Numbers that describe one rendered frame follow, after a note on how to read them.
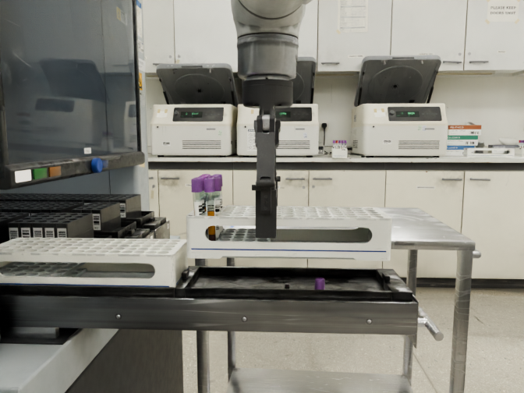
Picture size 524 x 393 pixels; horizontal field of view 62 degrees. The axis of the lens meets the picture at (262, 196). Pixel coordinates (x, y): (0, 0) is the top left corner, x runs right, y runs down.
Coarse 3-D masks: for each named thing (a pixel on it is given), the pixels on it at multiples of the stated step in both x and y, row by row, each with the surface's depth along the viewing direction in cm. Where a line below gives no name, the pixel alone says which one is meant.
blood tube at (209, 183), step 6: (204, 180) 63; (210, 180) 63; (204, 186) 64; (210, 186) 63; (210, 192) 63; (210, 198) 64; (210, 204) 64; (210, 210) 64; (210, 228) 64; (210, 234) 64; (216, 240) 65
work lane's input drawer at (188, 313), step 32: (0, 288) 66; (32, 288) 65; (64, 288) 65; (96, 288) 65; (128, 288) 65; (160, 288) 64; (192, 288) 64; (224, 288) 64; (256, 288) 68; (288, 288) 68; (352, 288) 68; (384, 288) 67; (0, 320) 65; (32, 320) 65; (64, 320) 65; (96, 320) 64; (128, 320) 64; (160, 320) 64; (192, 320) 64; (224, 320) 64; (256, 320) 63; (288, 320) 63; (320, 320) 63; (352, 320) 63; (384, 320) 62; (416, 320) 62
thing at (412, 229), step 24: (408, 216) 121; (408, 240) 93; (432, 240) 93; (456, 240) 93; (408, 264) 137; (456, 288) 95; (456, 312) 95; (456, 336) 95; (408, 360) 140; (456, 360) 95; (240, 384) 135; (264, 384) 135; (288, 384) 135; (312, 384) 135; (336, 384) 135; (360, 384) 135; (384, 384) 135; (408, 384) 135; (456, 384) 96
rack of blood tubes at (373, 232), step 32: (192, 224) 64; (224, 224) 63; (288, 224) 63; (320, 224) 63; (352, 224) 62; (384, 224) 62; (192, 256) 64; (224, 256) 64; (256, 256) 64; (288, 256) 64; (320, 256) 63; (352, 256) 63; (384, 256) 63
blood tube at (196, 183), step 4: (192, 180) 63; (196, 180) 63; (200, 180) 63; (192, 184) 63; (196, 184) 63; (200, 184) 63; (192, 188) 63; (196, 188) 63; (200, 188) 63; (192, 192) 63; (196, 192) 63; (200, 192) 64; (196, 196) 63; (200, 196) 64; (196, 200) 64; (200, 200) 64; (196, 204) 64; (200, 204) 64; (196, 208) 64; (200, 208) 64; (196, 212) 64; (200, 212) 64
